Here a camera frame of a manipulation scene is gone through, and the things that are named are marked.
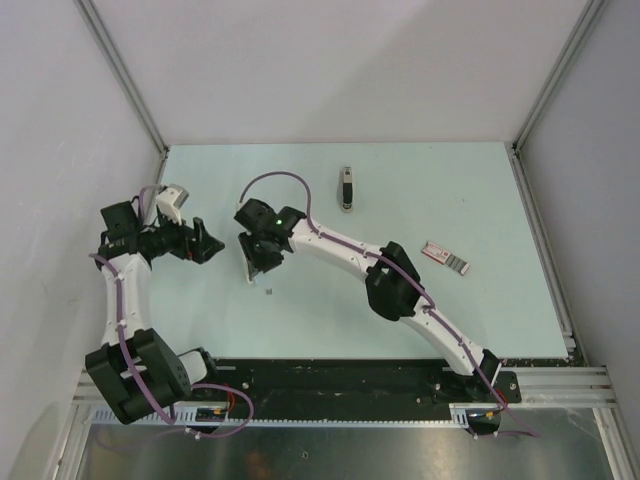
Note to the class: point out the grey cable duct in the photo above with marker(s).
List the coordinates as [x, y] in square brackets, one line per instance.
[196, 416]

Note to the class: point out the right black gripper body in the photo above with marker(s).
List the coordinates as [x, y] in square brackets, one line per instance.
[258, 238]

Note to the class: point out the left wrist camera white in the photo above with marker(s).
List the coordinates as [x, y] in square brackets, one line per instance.
[169, 202]

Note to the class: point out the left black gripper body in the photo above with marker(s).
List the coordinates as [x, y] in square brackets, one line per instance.
[180, 245]

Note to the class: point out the front aluminium rail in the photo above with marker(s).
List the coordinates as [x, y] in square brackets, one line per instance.
[532, 381]

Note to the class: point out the red white staple box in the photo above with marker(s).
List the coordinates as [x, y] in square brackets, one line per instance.
[445, 257]

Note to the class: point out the right aluminium frame post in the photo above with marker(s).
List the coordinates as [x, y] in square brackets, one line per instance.
[571, 50]

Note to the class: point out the left aluminium frame post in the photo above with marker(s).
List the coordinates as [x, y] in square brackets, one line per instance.
[108, 48]

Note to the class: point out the black silver stapler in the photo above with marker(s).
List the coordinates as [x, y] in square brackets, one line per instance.
[346, 190]

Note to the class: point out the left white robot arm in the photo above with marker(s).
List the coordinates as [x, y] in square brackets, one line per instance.
[134, 369]

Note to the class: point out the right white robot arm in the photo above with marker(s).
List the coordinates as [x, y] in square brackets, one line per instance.
[393, 285]

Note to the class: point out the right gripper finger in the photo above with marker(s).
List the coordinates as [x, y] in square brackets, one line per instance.
[268, 256]
[248, 252]

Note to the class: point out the right aluminium side rail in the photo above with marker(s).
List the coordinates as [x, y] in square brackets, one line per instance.
[543, 247]

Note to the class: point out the aluminium frame post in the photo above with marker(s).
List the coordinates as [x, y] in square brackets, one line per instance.
[108, 48]
[571, 50]

